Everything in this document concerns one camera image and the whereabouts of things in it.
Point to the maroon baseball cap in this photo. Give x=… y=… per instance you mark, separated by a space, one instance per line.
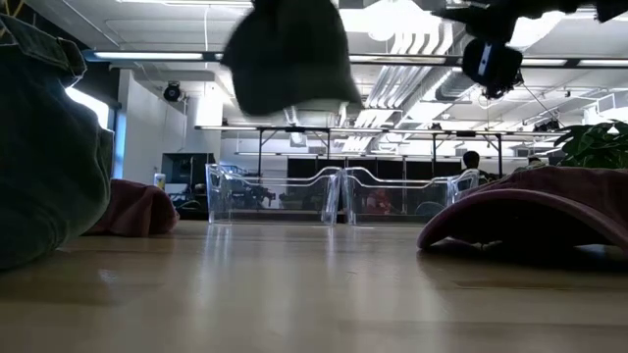
x=530 y=211
x=137 y=208

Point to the dark grey baseball cap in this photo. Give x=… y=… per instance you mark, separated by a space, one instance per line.
x=289 y=59

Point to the olive green baseball cap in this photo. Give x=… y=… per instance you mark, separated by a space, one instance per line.
x=44 y=171

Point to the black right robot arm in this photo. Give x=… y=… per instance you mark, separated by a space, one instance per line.
x=539 y=7

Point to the black ceiling spotlight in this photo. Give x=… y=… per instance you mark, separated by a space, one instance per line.
x=172 y=91
x=503 y=92
x=547 y=126

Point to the person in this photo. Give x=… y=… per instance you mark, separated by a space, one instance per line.
x=472 y=159
x=535 y=162

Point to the green plant in white pot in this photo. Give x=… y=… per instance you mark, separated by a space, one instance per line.
x=596 y=144

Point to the clear plastic bin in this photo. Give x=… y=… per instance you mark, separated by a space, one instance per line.
x=402 y=201
x=270 y=201

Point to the black background monitor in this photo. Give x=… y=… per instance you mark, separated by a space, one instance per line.
x=189 y=169

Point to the long ceiling light strip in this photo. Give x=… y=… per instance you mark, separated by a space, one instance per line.
x=147 y=55

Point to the white yellow bottle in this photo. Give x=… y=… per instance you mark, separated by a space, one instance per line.
x=159 y=181

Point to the large window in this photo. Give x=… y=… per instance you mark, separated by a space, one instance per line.
x=90 y=105

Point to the black background workstation frame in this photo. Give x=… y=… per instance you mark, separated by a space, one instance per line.
x=294 y=130

